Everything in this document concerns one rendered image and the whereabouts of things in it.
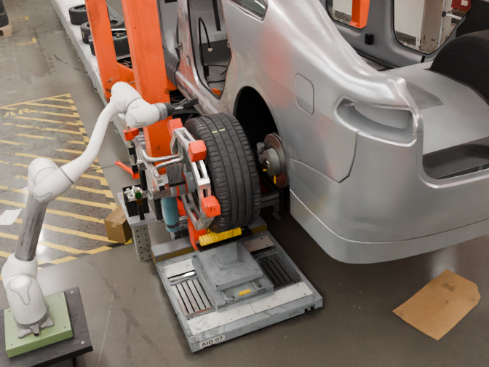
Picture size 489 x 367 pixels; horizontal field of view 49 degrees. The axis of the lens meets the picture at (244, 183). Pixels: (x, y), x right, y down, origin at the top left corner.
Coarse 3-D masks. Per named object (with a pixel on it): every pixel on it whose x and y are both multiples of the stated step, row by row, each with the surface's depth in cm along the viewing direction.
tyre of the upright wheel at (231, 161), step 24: (192, 120) 286; (216, 120) 283; (216, 144) 272; (240, 144) 274; (216, 168) 267; (240, 168) 271; (192, 192) 326; (216, 192) 271; (240, 192) 273; (216, 216) 284; (240, 216) 282
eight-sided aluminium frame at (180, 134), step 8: (184, 128) 291; (176, 136) 289; (184, 136) 290; (176, 144) 308; (184, 144) 274; (200, 160) 272; (192, 168) 272; (200, 168) 274; (200, 184) 268; (208, 184) 270; (200, 192) 270; (208, 192) 272; (184, 200) 316; (192, 200) 317; (200, 200) 273; (184, 208) 317; (192, 208) 315; (200, 208) 277; (192, 216) 306; (200, 216) 281; (200, 224) 287; (208, 224) 292
